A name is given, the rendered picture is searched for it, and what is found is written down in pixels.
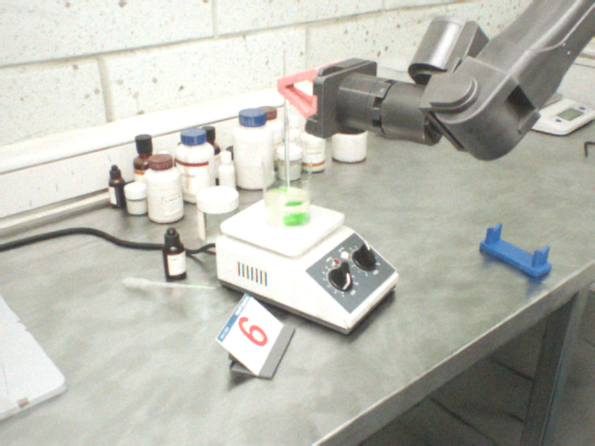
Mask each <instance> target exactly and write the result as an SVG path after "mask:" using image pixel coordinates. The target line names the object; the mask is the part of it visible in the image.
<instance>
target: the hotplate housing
mask: <svg viewBox="0 0 595 446"><path fill-rule="evenodd" d="M353 233H356V232H355V231H354V230H352V229H350V228H348V227H346V226H342V225H341V226H339V227H338V228H336V229H335V230H333V231H332V232H331V233H329V234H328V235H326V236H325V237H323V238H322V239H320V240H319V241H318V242H316V243H315V244H314V245H313V246H312V247H311V248H309V249H308V250H306V251H305V252H303V253H302V254H299V255H297V256H288V255H285V254H282V253H279V252H276V251H273V250H270V249H267V248H264V247H261V246H258V245H255V243H252V242H248V241H245V240H243V239H240V238H236V237H234V236H231V235H227V234H224V235H223V236H221V237H219V239H216V240H215V250H216V264H218V276H219V278H220V283H221V284H223V285H226V287H228V288H232V289H234V290H236V291H240V292H242V293H245V294H246V293H247V294H248V295H249V296H253V297H255V298H258V299H260V300H263V301H265V302H268V303H270V304H273V305H276V306H278V308H282V309H284V310H286V311H290V312H292V313H295V314H297V315H299V316H302V317H305V318H307V319H310V320H312V321H315V322H317V323H320V324H322V325H325V326H327V327H331V329H334V330H336V331H338V332H340V333H343V334H346V335H347V334H349V333H350V332H351V331H352V330H353V328H354V327H355V326H356V325H357V324H358V323H359V322H360V321H361V320H362V319H363V318H365V317H366V316H367V315H368V314H369V313H370V312H371V311H372V310H373V309H374V308H375V307H376V306H377V305H378V304H379V303H380V302H381V301H382V300H383V299H384V298H385V297H386V296H387V295H388V294H389V293H390V292H391V291H392V290H393V289H394V288H395V287H396V283H397V282H398V274H397V272H398V271H397V269H396V268H394V267H393V266H392V265H391V266H392V267H393V268H394V269H395V270H396V271H395V273H394V274H392V275H391V277H389V278H388V279H387V280H386V281H384V282H383V283H382V284H381V285H380V287H379V288H378V289H377V290H376V291H375V292H373V293H372V294H371V295H370V296H369V297H368V298H367V299H366V300H365V301H363V302H362V303H361V304H360V305H359V306H358V308H356V309H355V310H354V311H353V312H352V313H351V314H350V313H348V312H347V311H346V310H345V309H343V308H342V306H341V305H340V304H339V303H338V302H337V301H335V300H334V299H333V298H332V297H331V296H330V295H329V294H328V293H327V292H326V291H325V290H324V289H323V288H321V287H320V285H319V284H318V283H317V282H316V281H315V280H313V279H312V278H311V277H310V276H309V275H308V274H307V273H306V272H305V270H306V269H307V268H308V267H310V266H311V265H312V264H313V263H314V262H315V261H317V260H318V259H319V258H322V257H323V256H324V255H326V254H327V253H328V252H330V251H331V250H333V249H334V248H335V247H336V246H337V245H338V244H339V243H340V242H341V241H343V240H345V239H346V238H347V237H349V236H350V235H352V234H353ZM356 234H357V233H356ZM357 235H358V234H357ZM359 237H360V236H359ZM360 238H361V239H362V240H363V241H365V242H366V240H365V239H363V238H362V237H360ZM369 246H370V245H369ZM370 247H371V246H370ZM371 248H372V247H371ZM372 249H373V250H374V251H375V252H376V253H378V252H377V251H376V250H375V249H374V248H372ZM378 254H379V253H378ZM379 255H380V254H379ZM380 256H381V255H380ZM381 257H382V256H381ZM382 258H383V257H382ZM383 259H384V260H386V261H387V262H388V263H389V264H390V262H389V261H388V260H387V259H386V258H383Z"/></svg>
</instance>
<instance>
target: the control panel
mask: <svg viewBox="0 0 595 446"><path fill-rule="evenodd" d="M363 242H365V241H363V240H362V239H361V238H360V237H359V236H358V235H357V234H356V233H353V234H352V235H350V236H349V237H347V238H346V239H345V240H343V241H341V242H340V243H339V244H338V245H337V246H336V247H335V248H334V249H333V250H331V251H330V252H328V253H327V254H326V255H324V256H323V257H322V258H319V259H318V260H317V261H315V262H314V263H313V264H312V265H311V266H310V267H308V268H307V269H306V270H305V272H306V273H307V274H308V275H309V276H310V277H311V278H312V279H313V280H315V281H316V282H317V283H318V284H319V285H320V287H321V288H323V289H324V290H325V291H326V292H327V293H328V294H329V295H330V296H331V297H332V298H333V299H334V300H335V301H337V302H338V303H339V304H340V305H341V306H342V308H343V309H345V310H346V311H347V312H348V313H350V314H351V313H352V312H353V311H354V310H355V309H356V308H358V306H359V305H360V304H361V303H362V302H363V301H365V300H366V299H367V298H368V297H369V296H370V295H371V294H372V293H373V292H375V291H376V290H377V289H378V288H379V287H380V285H381V284H382V283H383V282H384V281H386V280H387V279H388V278H389V277H391V275H392V274H394V273H395V271H396V270H395V269H394V268H393V267H392V266H391V264H389V263H388V262H387V261H386V260H384V259H383V258H382V257H381V256H380V255H379V254H378V253H376V252H375V251H374V250H373V249H372V248H371V247H370V248H371V250H372V251H373V253H374V255H375V258H376V263H375V269H374V270H373V271H370V272H368V271H363V270H361V269H359V268H358V267H357V265H356V264H355V263H354V261H353V259H352V254H353V253H354V251H355V250H359V248H360V247H361V246H362V243H363ZM342 253H347V254H348V257H347V258H345V257H344V256H342ZM334 259H337V260H338V261H339V264H338V265H337V264H335V263H334ZM344 261H346V262H348V263H349V267H350V273H351V277H352V280H353V287H352V289H351V290H350V291H347V292H342V291H339V290H337V289H335V288H334V287H333V285H332V284H331V283H330V281H329V279H328V274H329V273H330V271H331V270H333V269H338V267H339V266H340V265H341V263H342V262H344Z"/></svg>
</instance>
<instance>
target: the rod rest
mask: <svg viewBox="0 0 595 446"><path fill-rule="evenodd" d="M501 229H502V224H500V222H499V224H497V225H496V226H495V228H494V229H493V228H491V227H487V231H486V237H485V240H483V241H480V249H481V250H483V251H485V252H487V253H489V254H491V255H493V256H495V257H497V258H500V259H502V260H503V261H505V262H507V263H508V264H510V265H512V266H513V267H516V268H518V269H520V270H522V271H523V272H525V273H527V274H529V275H531V276H533V277H539V276H541V275H543V274H545V273H548V272H550V271H551V267H552V264H551V263H549V262H547V258H548V254H549V249H550V247H549V246H544V248H543V249H542V250H541V251H540V250H534V253H533V255H531V254H529V253H528V252H526V251H524V250H521V249H519V248H517V247H515V246H513V245H511V243H509V242H506V241H504V240H502V239H500V235H501Z"/></svg>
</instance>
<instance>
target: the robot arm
mask: <svg viewBox="0 0 595 446"><path fill-rule="evenodd" d="M594 36H595V0H533V1H532V2H531V3H530V4H529V5H528V7H527V8H526V9H525V11H524V12H523V13H522V14H521V15H520V16H519V17H518V18H517V19H515V20H514V21H513V22H512V23H511V24H510V25H509V26H508V27H506V28H505V29H504V30H503V31H502V33H501V34H499V35H498V36H495V37H492V38H491V39H490V40H489V39H488V37H487V36H486V35H485V33H484V32H483V30H482V29H481V27H480V26H479V24H478V23H477V22H476V21H475V20H469V21H465V20H463V19H459V18H456V17H453V16H438V17H436V18H434V19H432V21H431V22H430V25H429V26H428V28H427V30H426V32H425V35H424V36H423V38H422V40H421V43H420V45H419V47H418V49H417V51H416V52H415V54H414V57H413V60H412V62H411V64H410V65H409V67H408V73H409V75H410V78H411V79H412V80H413V81H414V82H415V83H416V84H415V83H411V82H404V81H395V80H391V79H384V78H380V77H377V63H376V62H375V61H370V60H364V59H358V58H352V59H348V60H345V61H342V60H338V61H336V62H333V63H329V64H326V65H320V66H317V67H314V68H312V69H308V70H305V71H303V72H298V73H293V74H290V75H288V77H284V78H281V79H278V80H277V91H278V92H279V93H281V94H282V95H283V96H284V98H286V99H287V100H288V101H289V102H290V103H291V104H292V105H293V106H294V107H295V108H296V109H297V110H298V111H299V113H300V114H302V115H303V116H304V117H305V120H306V132H307V133H308V134H309V135H313V136H315V137H319V138H323V139H326V138H328V137H330V136H332V135H335V134H337V133H340V132H342V131H344V130H346V129H348V128H351V127H354V128H358V129H362V130H367V131H370V132H374V133H377V134H381V135H388V136H393V137H397V138H400V140H404V141H409V142H415V143H419V144H423V145H427V146H435V145H436V144H438V143H439V142H440V140H441V138H442V136H444V137H445V138H446V140H447V141H448V142H450V143H451V144H452V145H453V146H454V148H455V149H456V150H457V151H464V152H468V153H469V154H470V155H472V156H473V157H474V158H477V159H479V161H484V162H488V161H494V159H498V158H501V157H503V156H505V155H506V154H507V153H509V152H510V151H511V150H512V149H513V148H515V147H516V146H517V145H518V144H519V143H520V141H521V140H522V138H523V137H524V136H525V135H526V134H527V133H528V132H529V131H530V129H531V128H532V127H533V126H534V125H535V124H536V123H537V122H538V121H539V120H540V119H541V118H542V115H541V114H540V110H541V109H542V108H543V107H544V106H545V104H546V103H547V102H548V101H549V100H550V99H551V97H552V96H553V94H554V93H555V92H556V90H557V89H558V87H559V86H560V85H561V83H562V80H563V78H564V76H565V75H566V73H567V71H568V69H569V68H570V67H571V66H572V64H573V63H574V62H575V60H576V59H577V57H578V56H579V55H580V53H581V51H582V50H584V48H585V47H586V46H587V45H588V43H589V42H590V41H591V40H592V38H593V37H594ZM302 81H309V82H311V83H312V84H313V95H312V96H310V95H308V94H306V93H305V92H304V91H302V90H299V89H298V88H295V87H294V84H295V83H298V82H302Z"/></svg>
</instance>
